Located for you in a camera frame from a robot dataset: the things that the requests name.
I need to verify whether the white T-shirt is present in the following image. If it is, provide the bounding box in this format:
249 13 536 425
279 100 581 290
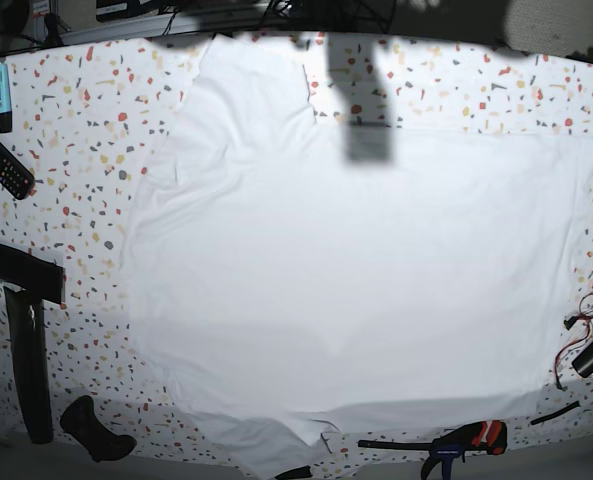
121 36 593 479

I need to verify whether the small black flat bar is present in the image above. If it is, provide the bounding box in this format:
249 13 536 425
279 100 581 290
274 465 313 480

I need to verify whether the terrazzo pattern tablecloth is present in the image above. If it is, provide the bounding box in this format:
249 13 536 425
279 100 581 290
0 33 593 474

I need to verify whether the black T-shaped stand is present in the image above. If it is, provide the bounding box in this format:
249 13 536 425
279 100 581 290
0 244 64 444

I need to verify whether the black orange bar clamp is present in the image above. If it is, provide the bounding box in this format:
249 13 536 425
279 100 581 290
357 420 508 480

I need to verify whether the black game controller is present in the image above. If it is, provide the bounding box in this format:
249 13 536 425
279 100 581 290
60 395 137 463

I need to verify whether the black remote control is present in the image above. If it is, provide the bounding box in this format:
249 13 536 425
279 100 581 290
0 142 35 200

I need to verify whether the blue highlighter marker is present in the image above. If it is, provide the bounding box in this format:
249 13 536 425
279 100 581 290
0 63 13 134

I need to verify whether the aluminium rail at back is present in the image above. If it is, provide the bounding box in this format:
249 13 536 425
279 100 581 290
61 14 201 45

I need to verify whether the black cable sleeve piece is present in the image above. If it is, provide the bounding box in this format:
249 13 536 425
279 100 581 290
530 401 580 426

